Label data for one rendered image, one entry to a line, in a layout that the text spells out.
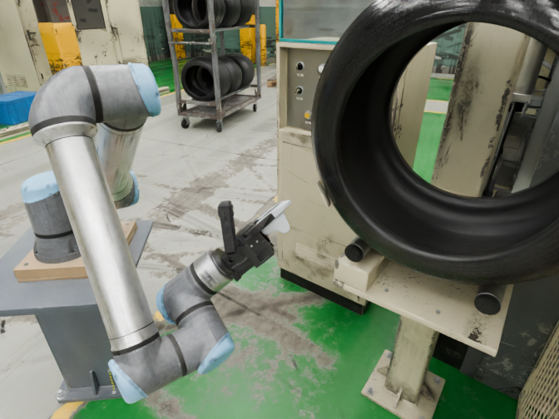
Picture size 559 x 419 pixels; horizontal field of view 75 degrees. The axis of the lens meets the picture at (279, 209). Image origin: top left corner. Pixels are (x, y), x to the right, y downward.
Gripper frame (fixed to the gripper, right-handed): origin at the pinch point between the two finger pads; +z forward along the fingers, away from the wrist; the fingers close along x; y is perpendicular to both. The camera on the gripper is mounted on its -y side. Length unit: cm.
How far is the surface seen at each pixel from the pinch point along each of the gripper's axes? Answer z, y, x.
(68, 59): -139, -289, -485
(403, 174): 28.4, 16.4, -14.6
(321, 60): 44, -25, -75
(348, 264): 2.2, 21.6, -1.7
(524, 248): 26.9, 27.0, 24.5
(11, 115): -232, -257, -428
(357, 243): 7.0, 18.1, -0.1
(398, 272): 11.0, 33.9, -7.4
